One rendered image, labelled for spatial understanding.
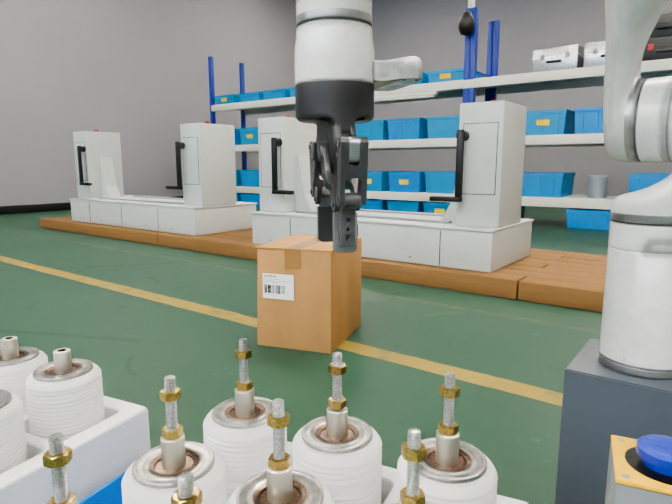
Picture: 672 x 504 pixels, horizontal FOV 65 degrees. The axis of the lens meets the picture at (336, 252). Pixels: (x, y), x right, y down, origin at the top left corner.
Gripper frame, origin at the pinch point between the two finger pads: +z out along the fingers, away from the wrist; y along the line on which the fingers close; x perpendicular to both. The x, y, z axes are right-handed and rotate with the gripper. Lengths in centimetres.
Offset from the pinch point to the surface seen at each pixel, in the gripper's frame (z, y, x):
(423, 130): -34, -454, 207
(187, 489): 13.3, 18.5, -14.5
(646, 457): 14.4, 21.5, 17.9
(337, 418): 19.3, 0.9, -0.2
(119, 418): 28.8, -24.6, -25.7
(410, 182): 18, -457, 195
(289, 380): 48, -73, 6
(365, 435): 21.5, 1.2, 2.7
